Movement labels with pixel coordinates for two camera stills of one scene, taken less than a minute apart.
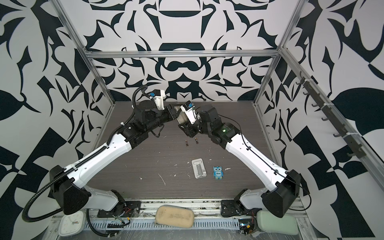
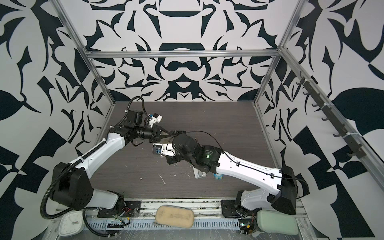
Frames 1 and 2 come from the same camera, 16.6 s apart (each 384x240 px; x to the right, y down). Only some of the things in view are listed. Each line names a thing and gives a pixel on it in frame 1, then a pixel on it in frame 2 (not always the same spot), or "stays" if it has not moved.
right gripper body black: [194, 129] → [174, 159]
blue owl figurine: [218, 173] stays
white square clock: [71, 224] stays
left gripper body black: [170, 112] → [154, 137]
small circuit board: [246, 226] stays
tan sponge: [174, 216] stays
